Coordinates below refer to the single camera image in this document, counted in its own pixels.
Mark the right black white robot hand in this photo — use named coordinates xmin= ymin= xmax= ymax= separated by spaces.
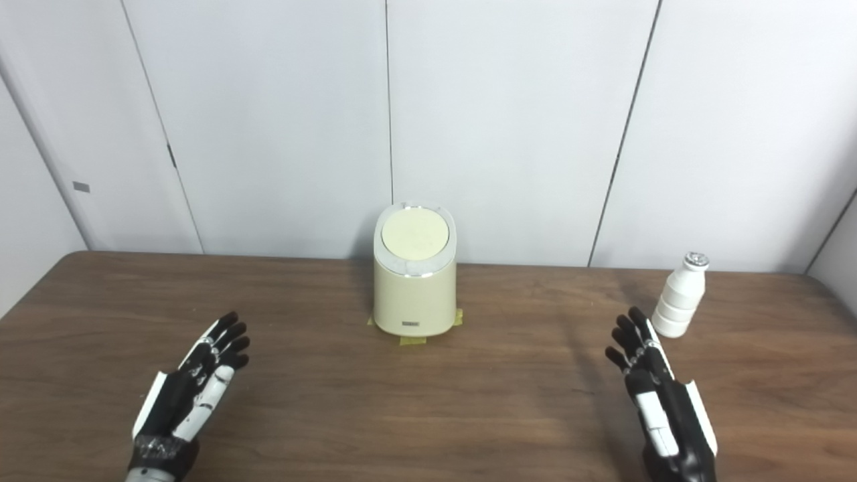
xmin=606 ymin=307 xmax=718 ymax=482

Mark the cream-colored round bin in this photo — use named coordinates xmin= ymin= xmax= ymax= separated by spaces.
xmin=373 ymin=203 xmax=458 ymax=337

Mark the round cream bin lid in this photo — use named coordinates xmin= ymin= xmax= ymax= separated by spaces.
xmin=381 ymin=208 xmax=450 ymax=262

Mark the small white plastic bottle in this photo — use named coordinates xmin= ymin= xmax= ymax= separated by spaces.
xmin=651 ymin=252 xmax=710 ymax=339

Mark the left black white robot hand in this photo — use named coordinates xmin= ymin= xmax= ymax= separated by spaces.
xmin=131 ymin=311 xmax=250 ymax=479

